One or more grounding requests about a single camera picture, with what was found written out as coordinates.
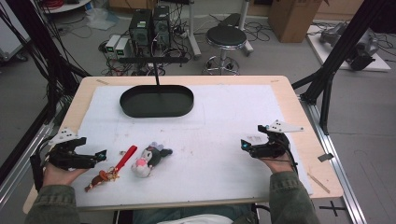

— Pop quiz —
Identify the dark tape piece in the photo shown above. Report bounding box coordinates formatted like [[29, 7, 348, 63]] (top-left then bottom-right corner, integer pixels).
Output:
[[317, 152, 335, 163]]

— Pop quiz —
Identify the white power supply box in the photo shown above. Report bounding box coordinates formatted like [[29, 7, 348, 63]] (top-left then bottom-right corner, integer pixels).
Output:
[[114, 37, 131, 61], [105, 34, 122, 59]]

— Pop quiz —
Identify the black oval tray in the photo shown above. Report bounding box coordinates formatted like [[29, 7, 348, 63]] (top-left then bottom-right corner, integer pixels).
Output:
[[119, 84, 195, 119]]

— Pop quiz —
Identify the grey robot device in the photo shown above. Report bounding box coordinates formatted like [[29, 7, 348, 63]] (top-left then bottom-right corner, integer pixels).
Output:
[[318, 21, 380, 72]]

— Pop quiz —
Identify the clear plastic bag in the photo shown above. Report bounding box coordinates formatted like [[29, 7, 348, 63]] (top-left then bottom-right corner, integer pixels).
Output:
[[84, 7, 120, 32]]

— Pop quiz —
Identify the black camera pole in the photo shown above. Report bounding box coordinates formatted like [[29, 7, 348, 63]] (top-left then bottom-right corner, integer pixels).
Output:
[[153, 63, 162, 87]]

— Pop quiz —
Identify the black computer tower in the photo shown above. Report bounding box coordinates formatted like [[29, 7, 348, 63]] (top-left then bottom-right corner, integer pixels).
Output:
[[128, 8, 154, 58], [151, 5, 172, 49]]

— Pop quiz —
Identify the black power strip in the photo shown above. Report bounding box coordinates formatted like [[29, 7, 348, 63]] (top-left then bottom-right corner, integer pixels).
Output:
[[118, 56, 191, 65]]

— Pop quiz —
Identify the person's right hand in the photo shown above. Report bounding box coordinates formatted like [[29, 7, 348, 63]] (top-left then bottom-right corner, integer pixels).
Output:
[[266, 154, 297, 175]]

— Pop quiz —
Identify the white table mat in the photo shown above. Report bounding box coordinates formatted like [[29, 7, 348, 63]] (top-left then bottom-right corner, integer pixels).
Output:
[[72, 84, 314, 208]]

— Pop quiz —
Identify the black round stool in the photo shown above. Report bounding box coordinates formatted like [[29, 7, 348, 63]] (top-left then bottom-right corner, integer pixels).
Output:
[[204, 25, 249, 77]]

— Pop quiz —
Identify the white floor board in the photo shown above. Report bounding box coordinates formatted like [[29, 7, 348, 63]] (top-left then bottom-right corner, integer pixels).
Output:
[[305, 24, 392, 73]]

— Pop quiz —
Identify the thin wooden stick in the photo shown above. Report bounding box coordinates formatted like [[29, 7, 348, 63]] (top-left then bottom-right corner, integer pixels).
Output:
[[306, 172, 332, 195]]

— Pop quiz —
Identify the black wrist strap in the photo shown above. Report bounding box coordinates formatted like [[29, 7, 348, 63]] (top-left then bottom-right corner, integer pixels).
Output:
[[29, 153, 45, 193]]

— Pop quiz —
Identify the red strap figurine keychain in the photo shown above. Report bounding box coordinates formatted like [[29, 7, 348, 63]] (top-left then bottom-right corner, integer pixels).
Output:
[[84, 144, 139, 193]]

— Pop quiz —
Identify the brown cardboard box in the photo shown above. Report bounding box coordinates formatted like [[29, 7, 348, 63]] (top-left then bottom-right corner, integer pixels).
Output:
[[267, 0, 331, 44]]

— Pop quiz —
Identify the white round table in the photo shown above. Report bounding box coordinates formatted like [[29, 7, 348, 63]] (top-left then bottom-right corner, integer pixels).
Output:
[[39, 0, 93, 15]]

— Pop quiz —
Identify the white desk leg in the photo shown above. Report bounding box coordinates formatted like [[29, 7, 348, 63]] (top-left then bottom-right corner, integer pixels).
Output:
[[186, 0, 204, 61], [238, 0, 255, 58]]

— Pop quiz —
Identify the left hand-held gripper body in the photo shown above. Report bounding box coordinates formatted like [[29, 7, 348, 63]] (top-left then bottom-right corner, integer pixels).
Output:
[[46, 126, 98, 171]]

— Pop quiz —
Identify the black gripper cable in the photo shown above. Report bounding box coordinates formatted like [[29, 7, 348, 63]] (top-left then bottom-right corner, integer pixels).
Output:
[[258, 136, 299, 175]]

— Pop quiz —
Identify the black metal frame stand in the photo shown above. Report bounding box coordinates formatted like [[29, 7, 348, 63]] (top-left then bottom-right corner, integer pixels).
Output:
[[291, 0, 396, 136], [0, 0, 92, 124]]

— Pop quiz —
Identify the white and black plush toy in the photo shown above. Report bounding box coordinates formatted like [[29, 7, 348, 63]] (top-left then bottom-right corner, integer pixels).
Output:
[[131, 141, 174, 179]]

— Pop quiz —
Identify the person's left hand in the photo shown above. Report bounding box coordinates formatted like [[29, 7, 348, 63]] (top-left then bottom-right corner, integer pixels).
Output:
[[41, 161, 91, 188]]

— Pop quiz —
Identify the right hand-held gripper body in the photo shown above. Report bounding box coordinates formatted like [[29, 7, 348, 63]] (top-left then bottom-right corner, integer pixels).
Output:
[[249, 119, 304, 160]]

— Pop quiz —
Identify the aluminium rail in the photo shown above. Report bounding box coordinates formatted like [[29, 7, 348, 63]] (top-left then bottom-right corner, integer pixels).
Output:
[[0, 123, 54, 208], [299, 93, 369, 224]]

